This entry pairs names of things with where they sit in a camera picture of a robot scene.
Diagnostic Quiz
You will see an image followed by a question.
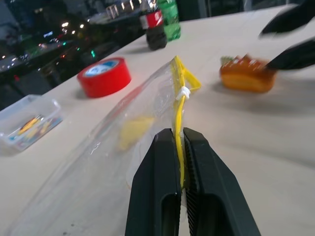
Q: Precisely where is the clear box of colourful clips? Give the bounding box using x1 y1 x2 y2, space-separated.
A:
0 94 63 151

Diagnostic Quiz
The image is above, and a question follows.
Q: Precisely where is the red tape roll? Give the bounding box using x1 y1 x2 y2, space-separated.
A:
76 57 132 98

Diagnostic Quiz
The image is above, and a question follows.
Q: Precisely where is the cola bottle with red cap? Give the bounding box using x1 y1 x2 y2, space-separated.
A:
139 0 168 51

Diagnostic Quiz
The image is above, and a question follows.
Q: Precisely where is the clear yellow-zip plastic bag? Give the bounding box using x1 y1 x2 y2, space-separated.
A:
4 56 202 236

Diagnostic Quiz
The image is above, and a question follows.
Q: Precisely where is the green bottle with yellow cap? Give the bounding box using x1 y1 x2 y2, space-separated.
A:
157 0 182 42

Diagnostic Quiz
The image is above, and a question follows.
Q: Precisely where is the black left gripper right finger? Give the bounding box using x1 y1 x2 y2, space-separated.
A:
183 127 261 236

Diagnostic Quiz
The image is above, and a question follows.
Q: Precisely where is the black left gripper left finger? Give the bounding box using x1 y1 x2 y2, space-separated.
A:
125 128 183 236

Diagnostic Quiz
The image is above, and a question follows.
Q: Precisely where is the orange bun-shaped snack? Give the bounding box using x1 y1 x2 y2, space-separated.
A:
220 55 278 93

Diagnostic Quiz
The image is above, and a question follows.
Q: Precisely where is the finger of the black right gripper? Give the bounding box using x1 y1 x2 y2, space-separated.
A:
258 3 315 37
265 36 315 71

